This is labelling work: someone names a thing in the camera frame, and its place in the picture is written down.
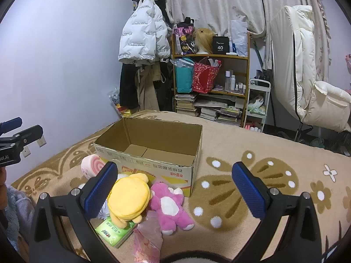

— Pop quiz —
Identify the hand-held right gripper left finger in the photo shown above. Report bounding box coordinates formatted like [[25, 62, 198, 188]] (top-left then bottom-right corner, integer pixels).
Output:
[[27, 162, 118, 263]]

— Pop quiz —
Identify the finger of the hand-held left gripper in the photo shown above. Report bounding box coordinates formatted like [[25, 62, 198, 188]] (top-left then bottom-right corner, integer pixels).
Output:
[[5, 125, 44, 146], [0, 117, 23, 135]]

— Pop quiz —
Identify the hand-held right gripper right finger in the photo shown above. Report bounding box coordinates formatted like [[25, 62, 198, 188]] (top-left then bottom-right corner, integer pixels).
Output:
[[232, 162, 322, 263]]

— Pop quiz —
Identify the lavender white plush toy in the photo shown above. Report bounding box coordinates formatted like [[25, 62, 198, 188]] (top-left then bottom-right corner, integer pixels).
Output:
[[99, 197, 111, 221]]

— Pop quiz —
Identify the yellow plush toy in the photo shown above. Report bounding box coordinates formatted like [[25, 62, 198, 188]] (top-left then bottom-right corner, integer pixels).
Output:
[[107, 171, 153, 228]]

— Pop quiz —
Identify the green tissue pack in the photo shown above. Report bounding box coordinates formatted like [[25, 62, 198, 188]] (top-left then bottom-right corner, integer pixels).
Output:
[[95, 216, 138, 249]]

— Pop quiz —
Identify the cardboard box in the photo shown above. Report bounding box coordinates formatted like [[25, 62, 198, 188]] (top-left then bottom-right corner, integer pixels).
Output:
[[94, 117, 203, 197]]

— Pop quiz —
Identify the pink plastic bag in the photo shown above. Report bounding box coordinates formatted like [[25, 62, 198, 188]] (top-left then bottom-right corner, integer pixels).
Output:
[[132, 211, 164, 263]]

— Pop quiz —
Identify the pink plush bear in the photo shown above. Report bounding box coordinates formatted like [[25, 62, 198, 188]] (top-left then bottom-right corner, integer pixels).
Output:
[[148, 181, 196, 235]]

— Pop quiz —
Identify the person's left forearm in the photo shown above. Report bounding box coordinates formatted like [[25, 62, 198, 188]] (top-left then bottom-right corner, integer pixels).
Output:
[[0, 182, 36, 254]]

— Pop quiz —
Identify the pale green soft bundle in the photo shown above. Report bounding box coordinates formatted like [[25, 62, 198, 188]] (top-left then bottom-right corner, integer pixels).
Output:
[[248, 95, 266, 113]]

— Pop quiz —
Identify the pink striped round plush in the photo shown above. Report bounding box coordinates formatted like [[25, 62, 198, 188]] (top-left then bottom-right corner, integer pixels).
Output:
[[80, 154, 106, 178]]

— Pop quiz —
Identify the beige patterned blanket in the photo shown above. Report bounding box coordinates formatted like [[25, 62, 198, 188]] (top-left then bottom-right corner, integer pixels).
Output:
[[9, 110, 351, 263]]

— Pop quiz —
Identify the clear plastic bag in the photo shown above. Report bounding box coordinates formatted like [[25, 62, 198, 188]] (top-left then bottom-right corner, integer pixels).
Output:
[[109, 88, 132, 116]]

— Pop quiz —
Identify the black coat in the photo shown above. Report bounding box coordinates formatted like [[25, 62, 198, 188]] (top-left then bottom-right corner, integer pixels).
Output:
[[119, 63, 140, 110]]

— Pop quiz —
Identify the stack of books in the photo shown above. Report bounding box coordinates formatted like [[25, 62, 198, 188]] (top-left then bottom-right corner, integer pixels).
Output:
[[175, 93, 242, 126]]

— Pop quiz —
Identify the white trolley cart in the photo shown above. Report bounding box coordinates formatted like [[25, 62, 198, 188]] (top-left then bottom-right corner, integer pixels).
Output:
[[244, 78, 272, 133]]

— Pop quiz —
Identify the beige coat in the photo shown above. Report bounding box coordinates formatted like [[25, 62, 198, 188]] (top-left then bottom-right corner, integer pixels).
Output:
[[134, 64, 162, 111]]

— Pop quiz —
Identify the black hanging garment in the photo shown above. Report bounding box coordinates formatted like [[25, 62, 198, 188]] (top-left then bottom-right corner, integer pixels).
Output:
[[154, 60, 175, 113]]

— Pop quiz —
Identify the red patterned bag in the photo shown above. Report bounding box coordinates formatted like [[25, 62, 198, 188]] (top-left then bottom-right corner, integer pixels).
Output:
[[192, 57, 220, 94]]

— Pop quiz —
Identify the teal bag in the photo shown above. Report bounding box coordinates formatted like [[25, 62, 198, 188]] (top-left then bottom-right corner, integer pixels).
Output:
[[173, 57, 195, 94]]

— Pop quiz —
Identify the wooden shelf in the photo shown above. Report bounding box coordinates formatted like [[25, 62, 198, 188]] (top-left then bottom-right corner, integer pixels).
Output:
[[171, 31, 251, 128]]

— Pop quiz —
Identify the cream padded chair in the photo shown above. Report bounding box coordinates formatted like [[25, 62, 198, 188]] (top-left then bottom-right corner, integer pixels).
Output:
[[270, 5, 351, 133]]

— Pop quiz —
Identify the white puffer jacket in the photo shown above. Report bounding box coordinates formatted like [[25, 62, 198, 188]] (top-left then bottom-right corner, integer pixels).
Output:
[[118, 0, 172, 66]]

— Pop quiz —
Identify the black box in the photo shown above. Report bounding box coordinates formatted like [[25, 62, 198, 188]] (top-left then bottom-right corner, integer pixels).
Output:
[[212, 36, 229, 55]]

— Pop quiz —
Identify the white plastic bag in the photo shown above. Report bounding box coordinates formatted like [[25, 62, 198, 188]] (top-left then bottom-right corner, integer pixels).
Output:
[[230, 20, 249, 57]]

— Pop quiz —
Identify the blond wig head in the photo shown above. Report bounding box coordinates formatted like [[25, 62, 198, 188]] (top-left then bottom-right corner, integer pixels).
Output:
[[192, 28, 217, 55]]

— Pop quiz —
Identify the black pink printed bag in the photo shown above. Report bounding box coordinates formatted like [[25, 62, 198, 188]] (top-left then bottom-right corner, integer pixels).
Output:
[[175, 17, 196, 56]]

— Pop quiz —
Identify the pale floral curtain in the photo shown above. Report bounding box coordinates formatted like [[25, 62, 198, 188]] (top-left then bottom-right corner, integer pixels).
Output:
[[165, 0, 332, 69]]

